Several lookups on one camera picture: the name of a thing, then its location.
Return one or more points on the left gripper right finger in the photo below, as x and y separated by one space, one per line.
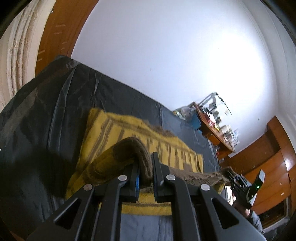
199 212

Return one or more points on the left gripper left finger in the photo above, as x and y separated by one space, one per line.
93 212

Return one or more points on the mustard striped knit sweater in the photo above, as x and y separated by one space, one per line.
113 141

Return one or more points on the person's right hand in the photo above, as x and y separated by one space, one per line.
240 208

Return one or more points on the wooden wardrobe cabinets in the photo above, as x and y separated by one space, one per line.
274 154

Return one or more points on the wooden desk with clutter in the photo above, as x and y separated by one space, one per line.
214 135

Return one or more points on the black desk lamp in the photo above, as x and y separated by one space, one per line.
211 103

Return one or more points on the plastic bag beside desk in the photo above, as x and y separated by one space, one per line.
185 113

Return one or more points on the black satin bed sheet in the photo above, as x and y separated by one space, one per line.
42 129

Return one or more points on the beige curtain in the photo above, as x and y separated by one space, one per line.
19 47

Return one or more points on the brown wooden door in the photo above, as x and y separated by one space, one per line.
62 29

